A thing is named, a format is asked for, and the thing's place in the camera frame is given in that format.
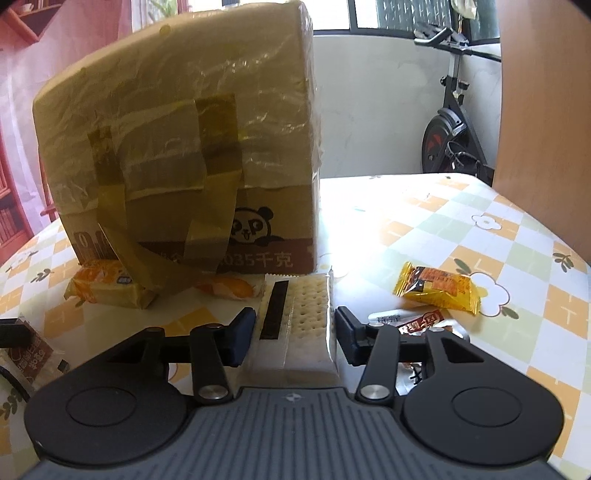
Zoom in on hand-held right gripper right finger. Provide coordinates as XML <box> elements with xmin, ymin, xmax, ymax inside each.
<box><xmin>335</xmin><ymin>307</ymin><xmax>490</xmax><ymax>407</ymax></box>

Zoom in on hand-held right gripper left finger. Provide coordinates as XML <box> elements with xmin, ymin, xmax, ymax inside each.
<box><xmin>99</xmin><ymin>308</ymin><xmax>257</xmax><ymax>406</ymax></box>

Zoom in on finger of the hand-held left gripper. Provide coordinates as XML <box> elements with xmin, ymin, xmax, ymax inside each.
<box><xmin>0</xmin><ymin>323</ymin><xmax>27</xmax><ymax>349</ymax></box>

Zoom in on clear cracker packet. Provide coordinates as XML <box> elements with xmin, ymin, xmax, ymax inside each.
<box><xmin>238</xmin><ymin>271</ymin><xmax>342</xmax><ymax>389</ymax></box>

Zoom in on taped cardboard box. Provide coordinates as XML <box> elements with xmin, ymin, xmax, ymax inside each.
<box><xmin>32</xmin><ymin>0</ymin><xmax>322</xmax><ymax>297</ymax></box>

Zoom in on brown snack packet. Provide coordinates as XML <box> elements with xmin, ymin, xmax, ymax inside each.
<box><xmin>0</xmin><ymin>316</ymin><xmax>70</xmax><ymax>393</ymax></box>

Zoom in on orange and white bun packet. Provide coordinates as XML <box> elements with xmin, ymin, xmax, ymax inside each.
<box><xmin>194</xmin><ymin>277</ymin><xmax>266</xmax><ymax>301</ymax></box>

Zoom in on red and white snack packet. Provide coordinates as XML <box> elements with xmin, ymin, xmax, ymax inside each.
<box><xmin>368</xmin><ymin>308</ymin><xmax>472</xmax><ymax>398</ymax></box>

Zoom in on yellow snack packet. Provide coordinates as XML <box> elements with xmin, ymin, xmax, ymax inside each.
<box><xmin>392</xmin><ymin>261</ymin><xmax>483</xmax><ymax>317</ymax></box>

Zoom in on orange snack packet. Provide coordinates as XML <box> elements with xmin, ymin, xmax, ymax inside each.
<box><xmin>64</xmin><ymin>258</ymin><xmax>160</xmax><ymax>310</ymax></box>

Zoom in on checkered floral tablecloth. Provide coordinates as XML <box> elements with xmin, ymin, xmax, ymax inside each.
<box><xmin>0</xmin><ymin>173</ymin><xmax>591</xmax><ymax>480</ymax></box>

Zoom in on black exercise bike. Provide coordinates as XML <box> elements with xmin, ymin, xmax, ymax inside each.
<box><xmin>413</xmin><ymin>21</ymin><xmax>502</xmax><ymax>181</ymax></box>

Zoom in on brown wooden board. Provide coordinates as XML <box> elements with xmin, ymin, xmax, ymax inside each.
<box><xmin>492</xmin><ymin>0</ymin><xmax>591</xmax><ymax>261</ymax></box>

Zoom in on black framed window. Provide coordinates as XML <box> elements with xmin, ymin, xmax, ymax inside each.
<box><xmin>314</xmin><ymin>0</ymin><xmax>502</xmax><ymax>47</ymax></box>

